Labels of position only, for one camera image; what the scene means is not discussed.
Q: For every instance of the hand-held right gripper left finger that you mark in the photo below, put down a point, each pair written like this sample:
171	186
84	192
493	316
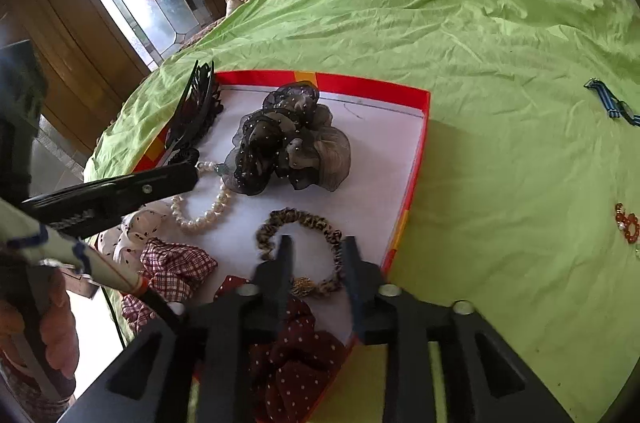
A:
280	273

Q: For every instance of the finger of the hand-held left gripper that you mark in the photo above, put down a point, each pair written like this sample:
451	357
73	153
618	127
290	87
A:
125	193

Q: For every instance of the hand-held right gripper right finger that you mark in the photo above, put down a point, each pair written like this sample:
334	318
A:
357	278

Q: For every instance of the white dotted scrunchie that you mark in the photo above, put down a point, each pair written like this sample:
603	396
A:
140	223

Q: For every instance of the thin leopard print scrunchie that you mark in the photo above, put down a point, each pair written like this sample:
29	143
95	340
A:
320	223

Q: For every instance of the butterfly rhinestone hair claw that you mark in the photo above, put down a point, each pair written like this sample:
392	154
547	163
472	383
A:
182	155

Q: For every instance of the red plaid scrunchie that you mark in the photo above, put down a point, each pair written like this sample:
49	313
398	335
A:
175	263

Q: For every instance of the red polka dot scrunchie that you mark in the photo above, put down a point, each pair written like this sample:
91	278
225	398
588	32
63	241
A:
295	368

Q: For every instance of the leaf rhinestone hair clip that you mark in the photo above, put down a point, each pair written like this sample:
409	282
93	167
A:
197	98

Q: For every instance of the grey organza scrunchie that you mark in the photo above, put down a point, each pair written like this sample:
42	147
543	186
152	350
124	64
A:
310	143

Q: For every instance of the red cardboard box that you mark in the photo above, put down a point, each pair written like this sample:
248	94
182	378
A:
380	143

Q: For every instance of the person's left hand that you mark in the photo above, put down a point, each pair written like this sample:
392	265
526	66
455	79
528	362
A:
60	333

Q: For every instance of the wooden door with glass pane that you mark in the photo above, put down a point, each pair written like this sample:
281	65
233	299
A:
75	53

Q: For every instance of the green bed sheet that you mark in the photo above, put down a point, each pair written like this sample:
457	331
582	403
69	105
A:
500	53

